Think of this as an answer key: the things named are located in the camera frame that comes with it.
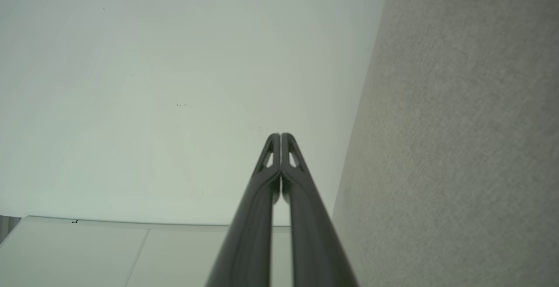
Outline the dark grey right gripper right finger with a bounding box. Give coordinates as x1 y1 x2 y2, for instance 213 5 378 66
281 133 359 287

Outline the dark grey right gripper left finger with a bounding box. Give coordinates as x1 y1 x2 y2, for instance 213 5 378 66
205 133 281 287

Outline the grey fabric sofa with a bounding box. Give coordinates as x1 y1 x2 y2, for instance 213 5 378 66
332 0 559 287

